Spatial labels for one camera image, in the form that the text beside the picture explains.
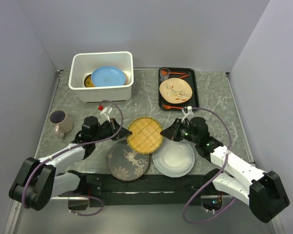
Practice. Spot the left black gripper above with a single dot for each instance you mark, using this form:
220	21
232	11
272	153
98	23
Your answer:
115	124

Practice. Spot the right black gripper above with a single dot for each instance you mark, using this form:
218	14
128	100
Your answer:
170	132

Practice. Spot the olive fluted plate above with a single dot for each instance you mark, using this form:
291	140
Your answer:
145	137

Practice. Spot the blue plastic plate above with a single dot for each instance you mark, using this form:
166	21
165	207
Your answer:
107	76

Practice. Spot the yellow patterned small plate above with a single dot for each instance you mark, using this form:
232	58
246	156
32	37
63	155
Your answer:
88	82

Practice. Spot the cream green leaf plate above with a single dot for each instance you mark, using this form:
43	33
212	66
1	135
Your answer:
129	75

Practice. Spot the pink plastic plate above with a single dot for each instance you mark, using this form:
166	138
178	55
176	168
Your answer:
127	79

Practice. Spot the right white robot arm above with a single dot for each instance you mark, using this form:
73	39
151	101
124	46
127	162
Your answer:
262	191

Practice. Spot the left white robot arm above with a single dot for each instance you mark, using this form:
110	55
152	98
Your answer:
38	180

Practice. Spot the white plastic bin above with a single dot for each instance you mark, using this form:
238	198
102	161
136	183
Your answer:
84	64

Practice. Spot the white ribbed deep plate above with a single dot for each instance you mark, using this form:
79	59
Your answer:
174	157

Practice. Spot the orange plastic fork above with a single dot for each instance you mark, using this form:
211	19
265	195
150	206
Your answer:
171	107

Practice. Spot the dark brown rimmed plate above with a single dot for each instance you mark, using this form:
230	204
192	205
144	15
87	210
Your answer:
126	164

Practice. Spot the beige bird pattern plate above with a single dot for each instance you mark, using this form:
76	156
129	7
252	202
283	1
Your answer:
175	91

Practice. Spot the white bottom plate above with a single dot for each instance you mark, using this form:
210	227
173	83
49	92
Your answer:
164	172

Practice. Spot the pink ceramic mug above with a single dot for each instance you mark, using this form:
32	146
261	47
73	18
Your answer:
62	123

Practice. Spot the clear drinking glass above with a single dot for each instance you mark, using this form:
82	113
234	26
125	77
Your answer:
164	77

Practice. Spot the orange plastic spoon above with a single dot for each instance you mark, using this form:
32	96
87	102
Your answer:
178	72

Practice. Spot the black serving tray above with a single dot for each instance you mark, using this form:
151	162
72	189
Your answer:
191	80

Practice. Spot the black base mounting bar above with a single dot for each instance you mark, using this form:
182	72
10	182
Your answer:
147	190

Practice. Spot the aluminium frame rail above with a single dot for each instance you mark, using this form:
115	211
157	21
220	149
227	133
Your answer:
246	142

